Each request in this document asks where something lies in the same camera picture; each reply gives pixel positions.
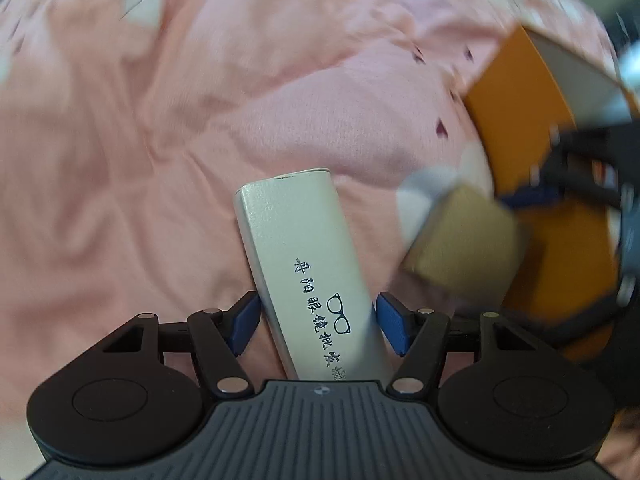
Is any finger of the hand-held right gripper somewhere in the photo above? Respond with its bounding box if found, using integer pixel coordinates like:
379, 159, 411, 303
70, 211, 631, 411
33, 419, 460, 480
500, 280, 636, 348
500, 127, 640, 213

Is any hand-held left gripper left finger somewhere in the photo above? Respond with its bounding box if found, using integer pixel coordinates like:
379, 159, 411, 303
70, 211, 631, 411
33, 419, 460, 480
100, 291, 262, 397

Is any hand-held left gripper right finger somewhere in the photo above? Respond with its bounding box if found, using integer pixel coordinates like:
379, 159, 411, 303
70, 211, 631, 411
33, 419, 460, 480
375, 291, 543, 396

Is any brown cardboard box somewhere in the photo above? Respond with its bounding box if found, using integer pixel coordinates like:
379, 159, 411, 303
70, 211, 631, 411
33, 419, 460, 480
402, 185, 521, 311

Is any orange cardboard box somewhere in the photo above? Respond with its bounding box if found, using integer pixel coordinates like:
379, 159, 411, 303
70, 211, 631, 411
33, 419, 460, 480
465, 25, 640, 361

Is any white glasses box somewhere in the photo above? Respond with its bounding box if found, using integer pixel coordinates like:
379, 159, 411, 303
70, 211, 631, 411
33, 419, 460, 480
234, 167, 393, 382

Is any pink cloud print blanket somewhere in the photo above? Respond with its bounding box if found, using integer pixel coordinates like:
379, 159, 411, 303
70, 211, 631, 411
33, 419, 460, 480
0, 0, 640, 386

